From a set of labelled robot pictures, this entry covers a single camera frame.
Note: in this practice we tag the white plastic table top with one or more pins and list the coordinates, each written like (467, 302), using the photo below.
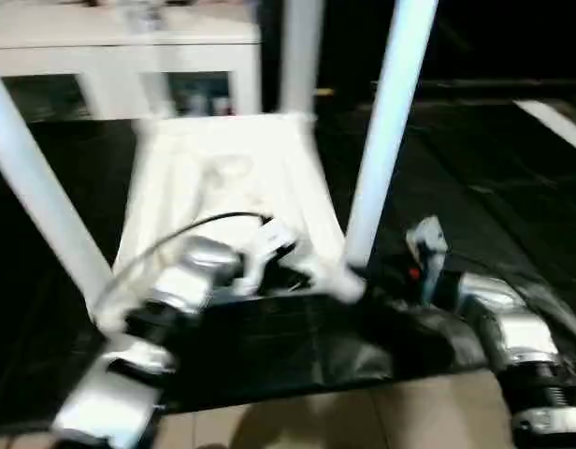
(223, 178)

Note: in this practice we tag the white plastic table leg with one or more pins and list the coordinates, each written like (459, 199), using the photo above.
(45, 196)
(386, 122)
(150, 98)
(300, 56)

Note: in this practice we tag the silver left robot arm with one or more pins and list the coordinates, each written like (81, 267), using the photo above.
(157, 318)

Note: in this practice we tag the small yellow label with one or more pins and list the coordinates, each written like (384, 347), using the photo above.
(324, 94)

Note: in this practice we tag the black metal bar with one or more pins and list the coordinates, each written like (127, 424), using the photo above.
(494, 86)

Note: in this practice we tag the black work mat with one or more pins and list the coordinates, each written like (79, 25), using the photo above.
(45, 355)

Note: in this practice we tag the white glass-door cabinet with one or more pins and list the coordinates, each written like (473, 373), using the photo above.
(101, 51)

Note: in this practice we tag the crumpled silver object on cabinet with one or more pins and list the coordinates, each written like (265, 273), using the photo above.
(143, 13)

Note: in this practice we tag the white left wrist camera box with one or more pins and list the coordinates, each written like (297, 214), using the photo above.
(267, 248)

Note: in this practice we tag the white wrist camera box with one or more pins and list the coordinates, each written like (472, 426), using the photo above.
(426, 253)
(267, 248)

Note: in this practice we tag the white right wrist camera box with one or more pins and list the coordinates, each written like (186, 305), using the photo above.
(426, 253)

